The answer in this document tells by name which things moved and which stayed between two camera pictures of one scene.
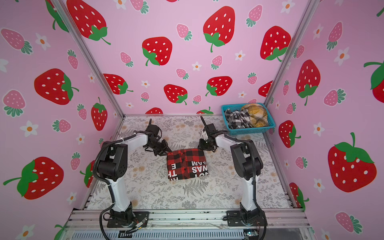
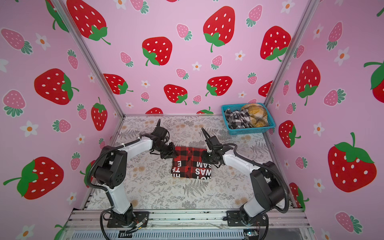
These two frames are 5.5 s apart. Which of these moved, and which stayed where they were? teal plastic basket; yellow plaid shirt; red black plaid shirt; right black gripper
Moved: right black gripper
Stayed: red black plaid shirt; yellow plaid shirt; teal plastic basket
